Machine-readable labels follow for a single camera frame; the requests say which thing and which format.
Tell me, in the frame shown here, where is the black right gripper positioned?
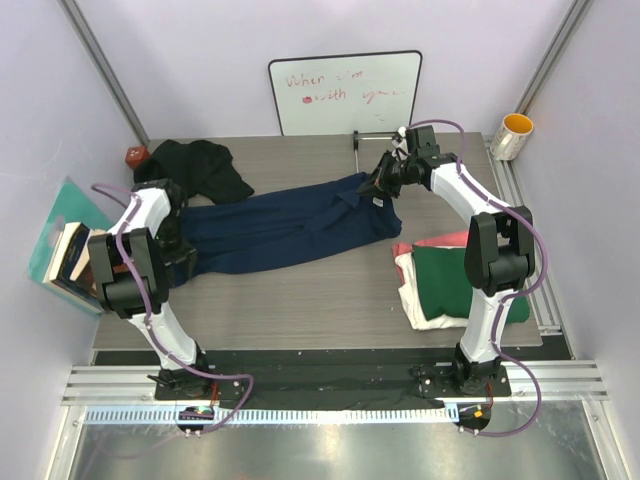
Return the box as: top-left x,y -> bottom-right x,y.
358,150 -> 418,199

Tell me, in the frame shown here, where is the navy blue t shirt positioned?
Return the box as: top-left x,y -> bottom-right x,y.
172,173 -> 402,287

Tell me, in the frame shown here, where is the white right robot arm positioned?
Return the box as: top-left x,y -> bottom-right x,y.
358,121 -> 535,396

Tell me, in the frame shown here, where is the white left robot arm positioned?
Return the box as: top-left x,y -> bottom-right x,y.
88,179 -> 213,399

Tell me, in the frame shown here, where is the black t shirt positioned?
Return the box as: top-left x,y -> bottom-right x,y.
134,140 -> 254,205

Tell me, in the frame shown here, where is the small whiteboard with red writing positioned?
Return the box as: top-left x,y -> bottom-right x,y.
268,50 -> 423,136

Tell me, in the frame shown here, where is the brown cover paperback book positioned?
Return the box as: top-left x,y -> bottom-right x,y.
70,229 -> 106,298

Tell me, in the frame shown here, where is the folded pink t shirt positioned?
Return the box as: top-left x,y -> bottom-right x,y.
391,231 -> 468,258

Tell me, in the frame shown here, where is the small red cube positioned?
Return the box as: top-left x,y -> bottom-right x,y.
125,146 -> 150,170

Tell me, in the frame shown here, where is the folded white t shirt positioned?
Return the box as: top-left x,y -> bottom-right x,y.
394,252 -> 468,331

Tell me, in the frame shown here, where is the teal plastic folder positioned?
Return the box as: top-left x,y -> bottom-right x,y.
28,178 -> 112,315

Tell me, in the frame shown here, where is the folded green t shirt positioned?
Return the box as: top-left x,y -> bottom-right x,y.
412,245 -> 530,322

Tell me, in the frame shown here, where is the dark blue paperback book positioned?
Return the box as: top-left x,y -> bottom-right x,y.
43,222 -> 103,314

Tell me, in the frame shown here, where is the white mug yellow inside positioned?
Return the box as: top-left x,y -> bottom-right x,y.
489,113 -> 534,161

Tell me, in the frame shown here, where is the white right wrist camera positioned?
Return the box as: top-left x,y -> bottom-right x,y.
392,127 -> 409,161

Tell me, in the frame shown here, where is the black wire stand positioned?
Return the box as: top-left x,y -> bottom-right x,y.
351,130 -> 396,173

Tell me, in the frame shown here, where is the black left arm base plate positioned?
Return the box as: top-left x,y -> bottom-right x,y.
147,369 -> 253,401

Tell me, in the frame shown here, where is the white perforated cable tray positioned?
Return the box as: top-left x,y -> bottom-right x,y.
84,404 -> 459,426

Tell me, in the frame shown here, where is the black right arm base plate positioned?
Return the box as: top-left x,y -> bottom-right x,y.
409,362 -> 512,399

